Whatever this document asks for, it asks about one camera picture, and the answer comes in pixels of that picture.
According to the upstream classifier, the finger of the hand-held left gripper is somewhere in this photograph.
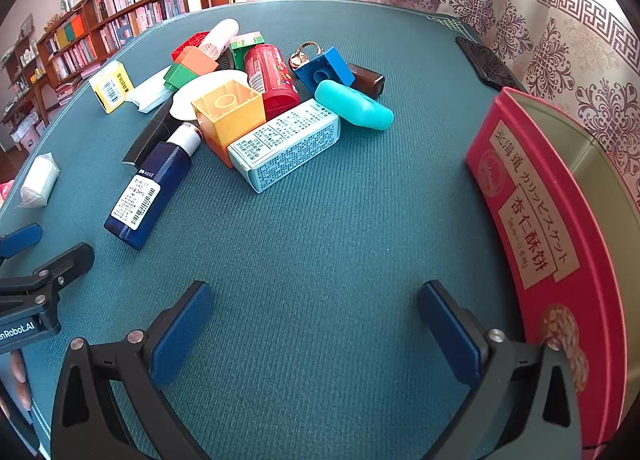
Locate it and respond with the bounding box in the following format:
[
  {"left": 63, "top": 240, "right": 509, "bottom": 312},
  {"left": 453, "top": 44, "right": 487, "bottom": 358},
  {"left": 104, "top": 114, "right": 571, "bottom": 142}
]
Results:
[
  {"left": 0, "top": 242, "right": 96, "bottom": 308},
  {"left": 0, "top": 223, "right": 43, "bottom": 262}
]

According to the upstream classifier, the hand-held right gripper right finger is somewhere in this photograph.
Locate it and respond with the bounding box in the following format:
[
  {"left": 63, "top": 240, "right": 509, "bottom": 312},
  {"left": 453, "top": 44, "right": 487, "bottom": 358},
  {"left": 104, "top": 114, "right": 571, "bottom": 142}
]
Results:
[{"left": 417, "top": 280, "right": 583, "bottom": 460}]

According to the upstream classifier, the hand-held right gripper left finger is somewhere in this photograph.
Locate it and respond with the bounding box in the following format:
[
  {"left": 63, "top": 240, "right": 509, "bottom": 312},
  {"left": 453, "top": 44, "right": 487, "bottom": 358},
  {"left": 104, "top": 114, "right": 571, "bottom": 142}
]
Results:
[{"left": 50, "top": 280, "right": 215, "bottom": 460}]

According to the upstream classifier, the white roll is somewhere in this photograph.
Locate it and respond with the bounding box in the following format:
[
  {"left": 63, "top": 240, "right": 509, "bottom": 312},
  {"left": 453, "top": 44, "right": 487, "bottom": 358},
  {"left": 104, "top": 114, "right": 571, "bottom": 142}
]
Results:
[{"left": 17, "top": 152, "right": 61, "bottom": 209}]

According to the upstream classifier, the navy blue bottle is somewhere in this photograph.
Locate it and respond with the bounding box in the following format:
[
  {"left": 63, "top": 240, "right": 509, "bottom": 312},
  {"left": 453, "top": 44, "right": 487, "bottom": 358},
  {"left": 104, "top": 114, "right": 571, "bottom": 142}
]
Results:
[{"left": 103, "top": 122, "right": 203, "bottom": 250}]

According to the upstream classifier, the red tin box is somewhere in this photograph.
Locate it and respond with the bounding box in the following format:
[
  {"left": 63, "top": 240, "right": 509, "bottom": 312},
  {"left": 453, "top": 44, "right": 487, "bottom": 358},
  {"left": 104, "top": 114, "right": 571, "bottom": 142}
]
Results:
[{"left": 465, "top": 86, "right": 640, "bottom": 460}]

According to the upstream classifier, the yellow small box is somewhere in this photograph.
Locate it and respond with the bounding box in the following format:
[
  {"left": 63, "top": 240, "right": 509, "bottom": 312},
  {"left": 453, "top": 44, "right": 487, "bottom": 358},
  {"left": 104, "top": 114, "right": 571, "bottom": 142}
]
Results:
[{"left": 89, "top": 60, "right": 133, "bottom": 114}]

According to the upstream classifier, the white packet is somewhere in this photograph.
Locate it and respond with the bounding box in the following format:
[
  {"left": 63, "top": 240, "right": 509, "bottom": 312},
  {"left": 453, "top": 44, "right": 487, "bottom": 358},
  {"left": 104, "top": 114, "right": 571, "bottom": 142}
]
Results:
[{"left": 125, "top": 66, "right": 173, "bottom": 114}]

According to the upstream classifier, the light blue medicine box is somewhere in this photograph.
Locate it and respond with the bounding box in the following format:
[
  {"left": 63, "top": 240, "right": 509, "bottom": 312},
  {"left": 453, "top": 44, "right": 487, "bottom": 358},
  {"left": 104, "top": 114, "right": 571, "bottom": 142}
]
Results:
[{"left": 227, "top": 99, "right": 342, "bottom": 194}]

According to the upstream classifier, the white round lid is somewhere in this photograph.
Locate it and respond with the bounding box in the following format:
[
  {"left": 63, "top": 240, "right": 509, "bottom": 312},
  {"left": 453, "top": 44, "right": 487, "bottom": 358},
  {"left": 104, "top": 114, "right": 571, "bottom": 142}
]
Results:
[{"left": 169, "top": 70, "right": 251, "bottom": 122}]

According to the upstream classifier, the yellow and orange toy brick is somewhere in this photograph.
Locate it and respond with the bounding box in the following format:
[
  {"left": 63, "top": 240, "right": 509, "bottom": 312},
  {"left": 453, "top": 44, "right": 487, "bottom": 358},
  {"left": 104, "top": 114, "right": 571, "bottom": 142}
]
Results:
[{"left": 191, "top": 79, "right": 267, "bottom": 169}]

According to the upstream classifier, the orange and green toy brick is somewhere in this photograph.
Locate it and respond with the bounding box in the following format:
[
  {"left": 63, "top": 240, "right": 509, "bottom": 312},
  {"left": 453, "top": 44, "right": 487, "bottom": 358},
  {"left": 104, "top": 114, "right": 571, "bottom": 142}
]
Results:
[{"left": 162, "top": 46, "right": 221, "bottom": 91}]

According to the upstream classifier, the teal plastic case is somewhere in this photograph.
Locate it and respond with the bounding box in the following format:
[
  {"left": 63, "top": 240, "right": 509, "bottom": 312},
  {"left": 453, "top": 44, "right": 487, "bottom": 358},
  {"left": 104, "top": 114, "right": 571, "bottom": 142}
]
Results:
[{"left": 314, "top": 79, "right": 396, "bottom": 132}]

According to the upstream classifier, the red can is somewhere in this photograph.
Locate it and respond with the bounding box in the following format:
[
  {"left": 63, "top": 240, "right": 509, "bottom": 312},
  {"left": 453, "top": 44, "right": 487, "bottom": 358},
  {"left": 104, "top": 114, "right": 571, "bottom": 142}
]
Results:
[{"left": 244, "top": 43, "right": 302, "bottom": 122}]

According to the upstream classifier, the blue toy brick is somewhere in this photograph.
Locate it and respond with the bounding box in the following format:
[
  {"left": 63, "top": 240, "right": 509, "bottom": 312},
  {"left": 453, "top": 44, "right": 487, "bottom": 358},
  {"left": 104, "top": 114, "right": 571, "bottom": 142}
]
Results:
[{"left": 293, "top": 46, "right": 354, "bottom": 97}]

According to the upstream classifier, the green felt desktop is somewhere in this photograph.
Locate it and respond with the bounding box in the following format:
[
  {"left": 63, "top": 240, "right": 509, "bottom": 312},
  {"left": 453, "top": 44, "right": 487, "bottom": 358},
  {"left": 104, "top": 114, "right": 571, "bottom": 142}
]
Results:
[{"left": 0, "top": 0, "right": 531, "bottom": 460}]

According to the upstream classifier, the person's left hand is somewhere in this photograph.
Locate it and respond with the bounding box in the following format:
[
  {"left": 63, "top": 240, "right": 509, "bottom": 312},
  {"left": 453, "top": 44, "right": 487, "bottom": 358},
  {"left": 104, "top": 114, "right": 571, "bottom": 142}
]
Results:
[{"left": 0, "top": 347, "right": 33, "bottom": 423}]

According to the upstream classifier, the small wooden shelf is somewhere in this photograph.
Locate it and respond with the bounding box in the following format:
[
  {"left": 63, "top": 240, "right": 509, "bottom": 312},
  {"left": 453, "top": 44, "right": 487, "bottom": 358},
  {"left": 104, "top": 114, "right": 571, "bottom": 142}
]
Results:
[{"left": 0, "top": 15, "right": 51, "bottom": 151}]

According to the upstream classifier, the red toy brick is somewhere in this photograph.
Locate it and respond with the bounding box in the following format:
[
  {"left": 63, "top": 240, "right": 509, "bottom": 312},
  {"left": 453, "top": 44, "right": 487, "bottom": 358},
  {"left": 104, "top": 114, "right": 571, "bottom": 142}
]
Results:
[{"left": 171, "top": 31, "right": 213, "bottom": 63}]

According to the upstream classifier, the pink hair roller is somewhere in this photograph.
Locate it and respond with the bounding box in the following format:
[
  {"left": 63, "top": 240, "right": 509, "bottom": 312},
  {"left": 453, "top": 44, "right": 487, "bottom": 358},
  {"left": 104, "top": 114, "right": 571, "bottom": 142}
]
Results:
[{"left": 199, "top": 18, "right": 241, "bottom": 61}]

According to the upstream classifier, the black smartphone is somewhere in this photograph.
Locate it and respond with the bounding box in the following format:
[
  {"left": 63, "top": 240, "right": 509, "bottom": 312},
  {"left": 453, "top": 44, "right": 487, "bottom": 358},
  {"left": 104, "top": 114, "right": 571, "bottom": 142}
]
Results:
[{"left": 455, "top": 36, "right": 521, "bottom": 92}]

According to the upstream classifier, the green and pink toy brick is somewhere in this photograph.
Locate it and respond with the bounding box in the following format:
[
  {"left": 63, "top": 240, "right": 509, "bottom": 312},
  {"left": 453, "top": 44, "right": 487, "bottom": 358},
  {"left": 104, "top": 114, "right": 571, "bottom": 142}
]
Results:
[{"left": 229, "top": 31, "right": 266, "bottom": 72}]

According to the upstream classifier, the patterned white tablecloth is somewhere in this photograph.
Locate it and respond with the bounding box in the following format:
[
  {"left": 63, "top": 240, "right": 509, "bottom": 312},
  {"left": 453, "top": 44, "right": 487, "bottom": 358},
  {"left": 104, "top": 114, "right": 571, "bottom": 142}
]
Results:
[{"left": 350, "top": 0, "right": 640, "bottom": 221}]

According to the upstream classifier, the gold key ring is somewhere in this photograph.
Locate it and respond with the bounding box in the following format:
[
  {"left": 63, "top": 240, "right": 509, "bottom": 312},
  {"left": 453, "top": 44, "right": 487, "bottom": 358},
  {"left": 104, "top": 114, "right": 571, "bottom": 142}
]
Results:
[{"left": 289, "top": 41, "right": 326, "bottom": 72}]

